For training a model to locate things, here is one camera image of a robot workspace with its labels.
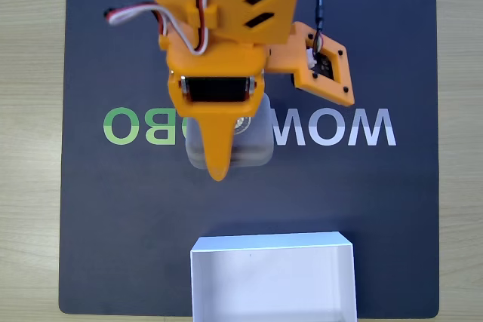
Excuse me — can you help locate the grey square case gold emblem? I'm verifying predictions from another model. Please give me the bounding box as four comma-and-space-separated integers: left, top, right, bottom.
183, 92, 274, 170

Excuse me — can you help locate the dark mat with WOWROBO print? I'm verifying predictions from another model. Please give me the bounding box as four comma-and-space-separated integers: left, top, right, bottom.
58, 0, 441, 317

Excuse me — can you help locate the white cardboard box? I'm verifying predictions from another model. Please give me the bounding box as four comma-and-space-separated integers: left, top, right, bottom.
189, 231, 358, 322

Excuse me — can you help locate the white red black servo cable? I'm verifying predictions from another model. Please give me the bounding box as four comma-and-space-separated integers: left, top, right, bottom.
103, 0, 220, 57

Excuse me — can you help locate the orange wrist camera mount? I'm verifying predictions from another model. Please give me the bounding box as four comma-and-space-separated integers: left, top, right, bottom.
265, 20, 356, 108

